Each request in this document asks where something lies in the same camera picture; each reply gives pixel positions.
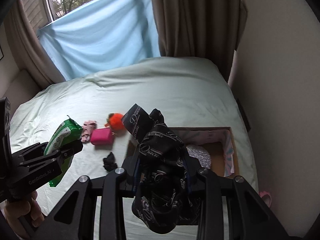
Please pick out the brown right curtain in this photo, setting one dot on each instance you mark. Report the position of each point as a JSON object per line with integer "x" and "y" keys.
{"x": 209, "y": 29}

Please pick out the beige headboard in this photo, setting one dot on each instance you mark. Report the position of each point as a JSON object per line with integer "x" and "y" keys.
{"x": 18, "y": 90}

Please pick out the brown left curtain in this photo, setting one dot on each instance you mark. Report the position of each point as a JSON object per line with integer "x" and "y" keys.
{"x": 26, "y": 49}

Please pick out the small black scrunchie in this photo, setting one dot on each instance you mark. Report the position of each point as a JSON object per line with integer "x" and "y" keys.
{"x": 110, "y": 162}

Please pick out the light blue hanging cloth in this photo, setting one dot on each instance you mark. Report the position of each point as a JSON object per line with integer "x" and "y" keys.
{"x": 101, "y": 35}

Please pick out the green wet wipes pack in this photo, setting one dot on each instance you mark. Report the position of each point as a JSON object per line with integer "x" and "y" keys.
{"x": 67, "y": 132}

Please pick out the black patterned scarf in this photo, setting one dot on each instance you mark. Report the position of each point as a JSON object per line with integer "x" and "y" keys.
{"x": 163, "y": 200}

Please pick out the pink object on floor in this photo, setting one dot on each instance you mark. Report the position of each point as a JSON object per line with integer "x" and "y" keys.
{"x": 266, "y": 197}

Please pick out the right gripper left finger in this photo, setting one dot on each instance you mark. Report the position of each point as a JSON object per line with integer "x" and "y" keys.
{"x": 73, "y": 217}

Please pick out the cardboard box with patterned wrap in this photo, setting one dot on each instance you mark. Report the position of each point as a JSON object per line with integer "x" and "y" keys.
{"x": 217, "y": 149}

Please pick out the person's left hand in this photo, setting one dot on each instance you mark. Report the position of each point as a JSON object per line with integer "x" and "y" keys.
{"x": 14, "y": 210}

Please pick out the orange fluffy pompom toy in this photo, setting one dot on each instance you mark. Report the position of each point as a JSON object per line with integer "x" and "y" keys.
{"x": 114, "y": 122}

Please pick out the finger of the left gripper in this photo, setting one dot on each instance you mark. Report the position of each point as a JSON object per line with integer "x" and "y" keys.
{"x": 61, "y": 153}
{"x": 33, "y": 151}

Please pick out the round silver yellow scrub pad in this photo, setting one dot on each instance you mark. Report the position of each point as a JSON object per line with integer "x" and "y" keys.
{"x": 201, "y": 154}

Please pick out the pink sock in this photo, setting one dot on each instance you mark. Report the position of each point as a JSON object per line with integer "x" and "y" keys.
{"x": 87, "y": 130}

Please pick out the brown curtain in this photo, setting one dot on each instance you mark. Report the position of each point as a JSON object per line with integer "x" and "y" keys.
{"x": 209, "y": 29}
{"x": 26, "y": 49}

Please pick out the pale green bed sheet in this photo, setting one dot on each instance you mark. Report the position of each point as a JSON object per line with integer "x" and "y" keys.
{"x": 189, "y": 93}

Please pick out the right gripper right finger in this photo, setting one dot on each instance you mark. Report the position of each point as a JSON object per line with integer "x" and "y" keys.
{"x": 248, "y": 215}

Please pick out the pink coin pouch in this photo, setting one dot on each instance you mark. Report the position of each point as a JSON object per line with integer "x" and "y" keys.
{"x": 102, "y": 136}

